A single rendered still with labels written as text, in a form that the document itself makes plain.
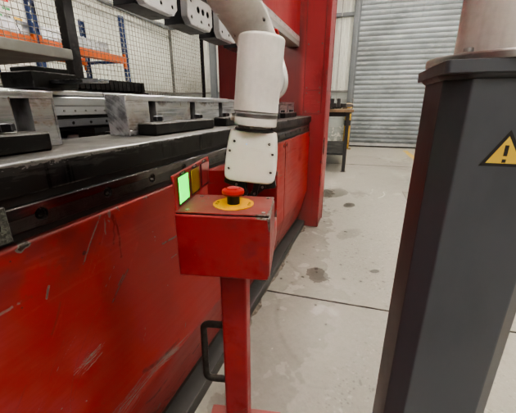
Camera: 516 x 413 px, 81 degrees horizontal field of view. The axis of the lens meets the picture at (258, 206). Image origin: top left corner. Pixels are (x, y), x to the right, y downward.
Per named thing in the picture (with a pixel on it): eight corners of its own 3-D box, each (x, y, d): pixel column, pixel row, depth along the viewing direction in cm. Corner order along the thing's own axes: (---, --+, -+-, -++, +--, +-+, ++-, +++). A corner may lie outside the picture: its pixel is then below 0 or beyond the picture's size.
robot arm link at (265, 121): (227, 110, 54) (226, 127, 55) (276, 115, 53) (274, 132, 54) (236, 109, 62) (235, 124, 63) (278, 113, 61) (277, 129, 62)
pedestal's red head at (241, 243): (269, 281, 51) (270, 179, 46) (178, 275, 53) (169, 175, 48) (276, 234, 70) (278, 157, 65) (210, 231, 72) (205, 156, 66)
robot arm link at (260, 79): (244, 110, 63) (226, 109, 55) (249, 38, 59) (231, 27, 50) (282, 113, 61) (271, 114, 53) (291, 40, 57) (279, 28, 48)
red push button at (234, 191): (242, 211, 52) (242, 190, 50) (219, 210, 52) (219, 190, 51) (246, 204, 55) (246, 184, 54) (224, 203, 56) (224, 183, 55)
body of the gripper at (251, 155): (224, 121, 55) (221, 181, 59) (280, 127, 54) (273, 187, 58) (233, 120, 62) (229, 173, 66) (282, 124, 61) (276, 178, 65)
